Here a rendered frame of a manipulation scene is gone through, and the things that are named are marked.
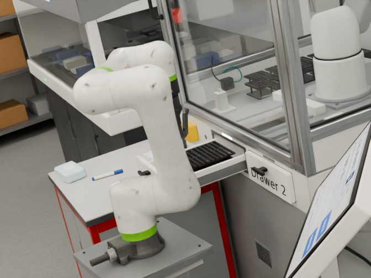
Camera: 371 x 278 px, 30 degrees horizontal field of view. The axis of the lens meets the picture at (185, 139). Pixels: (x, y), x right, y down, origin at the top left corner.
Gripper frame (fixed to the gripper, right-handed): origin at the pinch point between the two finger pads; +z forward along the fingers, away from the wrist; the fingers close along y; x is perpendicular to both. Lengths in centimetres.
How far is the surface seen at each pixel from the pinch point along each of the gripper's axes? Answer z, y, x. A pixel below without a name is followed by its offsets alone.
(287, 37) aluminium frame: -40, -24, 47
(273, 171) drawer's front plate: 8.5, -21.2, 28.4
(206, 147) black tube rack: 9.3, -15.5, -13.1
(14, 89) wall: 64, -3, -429
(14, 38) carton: 11, -10, -386
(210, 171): 11.2, -8.0, 4.5
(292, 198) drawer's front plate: 15.7, -21.6, 37.9
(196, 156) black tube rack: 9.3, -8.8, -8.3
